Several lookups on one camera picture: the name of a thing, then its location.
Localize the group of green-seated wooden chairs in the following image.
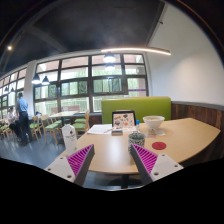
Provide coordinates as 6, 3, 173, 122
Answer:
0, 111, 92, 145

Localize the white paper napkin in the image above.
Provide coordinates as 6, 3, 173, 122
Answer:
146, 128, 166, 137

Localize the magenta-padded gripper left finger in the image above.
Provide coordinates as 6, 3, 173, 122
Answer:
44, 143, 96, 187

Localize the white paper sheet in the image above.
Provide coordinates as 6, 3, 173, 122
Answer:
86, 123, 114, 136

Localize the long curved ceiling light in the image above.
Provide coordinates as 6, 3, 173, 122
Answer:
100, 46, 172, 56

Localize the green upholstered bench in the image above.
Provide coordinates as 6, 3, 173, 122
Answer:
101, 96, 172, 125

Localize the clear plastic drink bottle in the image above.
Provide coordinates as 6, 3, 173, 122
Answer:
61, 123, 79, 157

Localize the black-framed picture stand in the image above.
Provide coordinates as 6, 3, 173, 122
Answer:
111, 110, 137, 130

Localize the large dark-framed window wall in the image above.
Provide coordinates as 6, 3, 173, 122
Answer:
0, 53, 149, 119

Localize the green speckled white mug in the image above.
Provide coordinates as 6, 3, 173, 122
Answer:
128, 131, 147, 153

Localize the flat round red coaster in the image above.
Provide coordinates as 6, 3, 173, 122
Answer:
151, 141, 167, 151

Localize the wooden dining table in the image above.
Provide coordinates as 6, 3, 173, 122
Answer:
49, 110, 81, 128

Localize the small dark box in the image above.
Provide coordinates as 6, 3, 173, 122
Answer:
111, 128, 124, 136

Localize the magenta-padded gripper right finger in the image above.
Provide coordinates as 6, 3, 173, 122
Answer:
129, 143, 184, 186

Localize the group of pendant lamps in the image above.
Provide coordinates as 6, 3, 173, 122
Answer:
30, 51, 117, 86

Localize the white ceramic bowl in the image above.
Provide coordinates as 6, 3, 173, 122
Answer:
142, 115, 166, 131

